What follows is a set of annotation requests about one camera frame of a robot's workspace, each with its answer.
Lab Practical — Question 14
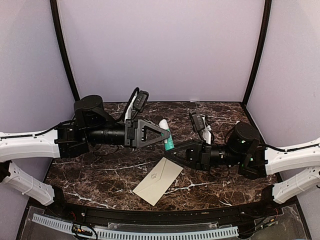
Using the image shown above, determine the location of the green white glue stick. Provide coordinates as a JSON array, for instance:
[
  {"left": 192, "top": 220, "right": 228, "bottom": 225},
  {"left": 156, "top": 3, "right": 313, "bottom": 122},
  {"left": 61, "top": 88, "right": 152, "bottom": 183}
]
[{"left": 158, "top": 119, "right": 175, "bottom": 152}]

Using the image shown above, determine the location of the black left corner frame post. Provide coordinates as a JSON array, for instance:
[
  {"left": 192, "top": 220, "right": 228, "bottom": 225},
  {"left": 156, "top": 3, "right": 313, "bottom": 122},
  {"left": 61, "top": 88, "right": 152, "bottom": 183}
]
[{"left": 49, "top": 0, "right": 80, "bottom": 101}]

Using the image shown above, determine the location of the cream paper envelope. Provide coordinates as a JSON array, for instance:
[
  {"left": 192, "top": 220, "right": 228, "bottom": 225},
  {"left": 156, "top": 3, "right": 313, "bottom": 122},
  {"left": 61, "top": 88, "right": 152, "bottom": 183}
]
[{"left": 133, "top": 157, "right": 183, "bottom": 207}]

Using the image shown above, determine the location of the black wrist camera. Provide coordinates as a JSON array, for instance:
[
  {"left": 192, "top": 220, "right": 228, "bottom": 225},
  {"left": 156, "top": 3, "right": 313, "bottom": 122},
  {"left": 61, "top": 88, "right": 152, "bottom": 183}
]
[
  {"left": 133, "top": 90, "right": 149, "bottom": 113},
  {"left": 189, "top": 111, "right": 206, "bottom": 133}
]

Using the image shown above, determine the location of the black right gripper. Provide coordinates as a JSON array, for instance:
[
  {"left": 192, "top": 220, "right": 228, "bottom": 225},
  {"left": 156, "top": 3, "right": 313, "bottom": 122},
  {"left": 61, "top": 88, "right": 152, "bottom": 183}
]
[{"left": 164, "top": 139, "right": 244, "bottom": 172}]

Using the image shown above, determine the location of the black front table rail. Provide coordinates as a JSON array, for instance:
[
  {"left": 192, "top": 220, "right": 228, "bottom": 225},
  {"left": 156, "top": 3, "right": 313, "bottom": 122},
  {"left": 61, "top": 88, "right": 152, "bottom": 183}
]
[{"left": 61, "top": 202, "right": 277, "bottom": 225}]

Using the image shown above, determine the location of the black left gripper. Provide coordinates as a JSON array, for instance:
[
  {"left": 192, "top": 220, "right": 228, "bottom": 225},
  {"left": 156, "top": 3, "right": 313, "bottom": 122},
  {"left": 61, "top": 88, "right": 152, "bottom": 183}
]
[{"left": 85, "top": 118, "right": 171, "bottom": 150}]

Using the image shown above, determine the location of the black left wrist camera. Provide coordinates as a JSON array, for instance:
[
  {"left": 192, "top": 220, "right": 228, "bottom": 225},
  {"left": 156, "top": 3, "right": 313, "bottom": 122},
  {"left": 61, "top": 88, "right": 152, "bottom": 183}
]
[{"left": 133, "top": 90, "right": 149, "bottom": 113}]

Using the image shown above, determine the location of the white slotted cable duct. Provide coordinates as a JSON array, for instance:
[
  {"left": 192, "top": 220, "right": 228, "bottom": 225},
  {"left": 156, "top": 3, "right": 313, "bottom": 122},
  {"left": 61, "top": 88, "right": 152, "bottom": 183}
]
[{"left": 31, "top": 213, "right": 239, "bottom": 240}]

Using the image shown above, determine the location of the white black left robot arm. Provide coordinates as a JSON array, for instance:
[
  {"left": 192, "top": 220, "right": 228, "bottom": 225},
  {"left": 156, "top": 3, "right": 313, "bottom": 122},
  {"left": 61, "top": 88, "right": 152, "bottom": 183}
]
[{"left": 0, "top": 95, "right": 171, "bottom": 218}]

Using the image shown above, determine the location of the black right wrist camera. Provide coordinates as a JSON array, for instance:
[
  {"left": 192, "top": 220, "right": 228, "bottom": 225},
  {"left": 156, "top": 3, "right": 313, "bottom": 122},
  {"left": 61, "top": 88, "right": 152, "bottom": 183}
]
[{"left": 189, "top": 111, "right": 206, "bottom": 133}]

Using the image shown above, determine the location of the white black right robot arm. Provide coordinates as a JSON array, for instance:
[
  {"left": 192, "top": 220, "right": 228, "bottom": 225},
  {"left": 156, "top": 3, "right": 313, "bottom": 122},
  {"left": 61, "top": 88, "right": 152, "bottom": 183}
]
[{"left": 165, "top": 122, "right": 320, "bottom": 217}]

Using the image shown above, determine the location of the black right corner frame post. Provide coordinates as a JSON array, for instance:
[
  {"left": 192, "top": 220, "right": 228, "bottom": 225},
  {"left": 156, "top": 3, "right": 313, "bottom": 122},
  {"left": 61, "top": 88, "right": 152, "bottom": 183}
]
[{"left": 241, "top": 0, "right": 272, "bottom": 108}]

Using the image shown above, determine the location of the black corner frame post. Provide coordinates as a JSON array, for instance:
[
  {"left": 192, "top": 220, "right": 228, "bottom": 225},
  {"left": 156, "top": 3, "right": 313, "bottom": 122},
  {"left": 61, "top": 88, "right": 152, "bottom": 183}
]
[
  {"left": 49, "top": 0, "right": 80, "bottom": 101},
  {"left": 241, "top": 0, "right": 272, "bottom": 108}
]

